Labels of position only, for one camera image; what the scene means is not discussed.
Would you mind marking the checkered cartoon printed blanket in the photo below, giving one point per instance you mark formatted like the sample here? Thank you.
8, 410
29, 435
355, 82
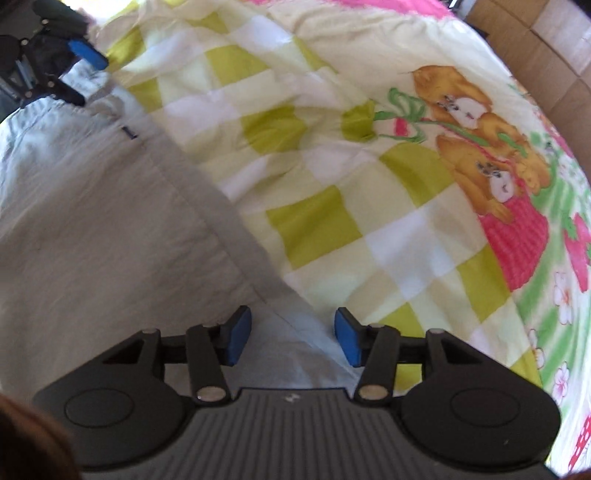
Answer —
323, 138

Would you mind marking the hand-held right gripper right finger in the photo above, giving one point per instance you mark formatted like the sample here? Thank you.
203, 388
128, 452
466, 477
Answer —
348, 339

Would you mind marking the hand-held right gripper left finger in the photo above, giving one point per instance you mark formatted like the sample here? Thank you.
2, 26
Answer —
238, 337

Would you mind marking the light grey pants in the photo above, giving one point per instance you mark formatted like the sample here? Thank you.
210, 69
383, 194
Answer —
115, 230

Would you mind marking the blurred reddish brown shape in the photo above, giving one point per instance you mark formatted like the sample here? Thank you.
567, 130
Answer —
27, 443

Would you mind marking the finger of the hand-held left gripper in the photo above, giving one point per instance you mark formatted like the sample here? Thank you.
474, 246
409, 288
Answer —
90, 54
67, 92

